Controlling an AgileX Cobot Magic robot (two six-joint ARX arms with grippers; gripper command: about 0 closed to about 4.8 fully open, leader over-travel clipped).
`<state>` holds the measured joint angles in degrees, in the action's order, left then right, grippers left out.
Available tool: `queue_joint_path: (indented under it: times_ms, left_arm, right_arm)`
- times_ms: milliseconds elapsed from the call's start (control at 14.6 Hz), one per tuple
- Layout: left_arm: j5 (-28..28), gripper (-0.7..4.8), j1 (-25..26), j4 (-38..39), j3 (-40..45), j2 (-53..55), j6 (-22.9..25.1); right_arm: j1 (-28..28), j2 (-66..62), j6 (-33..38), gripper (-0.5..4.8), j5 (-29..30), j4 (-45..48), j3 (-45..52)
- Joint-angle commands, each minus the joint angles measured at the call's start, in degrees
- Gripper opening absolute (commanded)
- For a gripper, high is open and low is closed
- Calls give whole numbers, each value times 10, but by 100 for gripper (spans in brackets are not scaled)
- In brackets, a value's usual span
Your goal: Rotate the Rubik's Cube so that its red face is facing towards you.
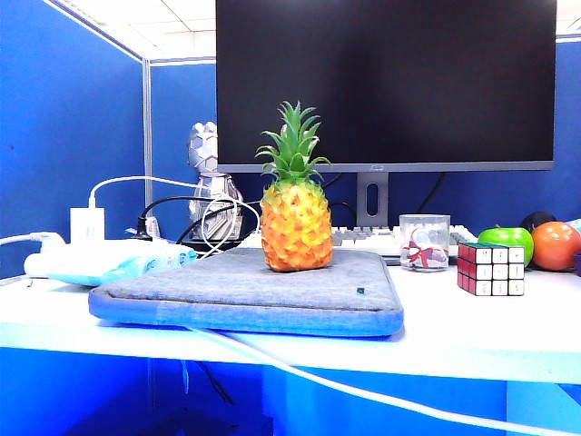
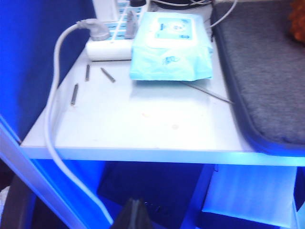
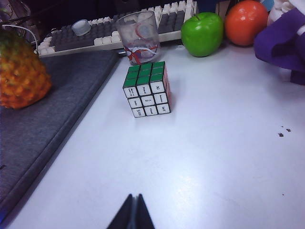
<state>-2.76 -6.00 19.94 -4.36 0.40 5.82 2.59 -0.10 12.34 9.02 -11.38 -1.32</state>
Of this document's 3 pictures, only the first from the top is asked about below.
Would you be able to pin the Rubik's cube with black edges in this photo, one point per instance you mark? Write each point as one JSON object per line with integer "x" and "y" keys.
{"x": 491, "y": 271}

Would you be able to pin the plastic pineapple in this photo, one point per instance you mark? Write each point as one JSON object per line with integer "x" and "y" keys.
{"x": 295, "y": 227}

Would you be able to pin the white and grey keyboard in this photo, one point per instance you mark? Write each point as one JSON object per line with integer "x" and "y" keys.
{"x": 363, "y": 238}

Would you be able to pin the grey felt laptop sleeve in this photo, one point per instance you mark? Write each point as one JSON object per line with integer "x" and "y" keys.
{"x": 227, "y": 290}

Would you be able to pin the silver armoured fist figurine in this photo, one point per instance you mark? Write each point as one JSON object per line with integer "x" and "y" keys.
{"x": 204, "y": 145}

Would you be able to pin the clear glass with red print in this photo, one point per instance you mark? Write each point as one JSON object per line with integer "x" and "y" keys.
{"x": 424, "y": 245}

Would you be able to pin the black computer monitor with stand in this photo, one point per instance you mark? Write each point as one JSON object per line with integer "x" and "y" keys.
{"x": 386, "y": 82}

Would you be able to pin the white power strip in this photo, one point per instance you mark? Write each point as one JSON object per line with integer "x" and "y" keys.
{"x": 91, "y": 254}

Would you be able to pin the white charger adapter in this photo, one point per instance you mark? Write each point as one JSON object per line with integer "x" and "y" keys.
{"x": 86, "y": 224}

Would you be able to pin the green apple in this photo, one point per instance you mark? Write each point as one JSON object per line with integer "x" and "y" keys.
{"x": 506, "y": 238}

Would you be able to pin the dark round ball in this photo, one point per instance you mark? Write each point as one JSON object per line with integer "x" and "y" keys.
{"x": 538, "y": 219}

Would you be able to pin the orange-red round fruit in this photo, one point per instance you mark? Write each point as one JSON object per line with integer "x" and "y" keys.
{"x": 556, "y": 245}

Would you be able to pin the cyan object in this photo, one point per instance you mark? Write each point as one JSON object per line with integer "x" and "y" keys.
{"x": 576, "y": 224}

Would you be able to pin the purple object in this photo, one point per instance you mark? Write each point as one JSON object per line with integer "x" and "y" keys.
{"x": 578, "y": 264}

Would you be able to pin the aluminium partition post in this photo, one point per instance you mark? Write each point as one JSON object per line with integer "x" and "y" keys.
{"x": 147, "y": 136}

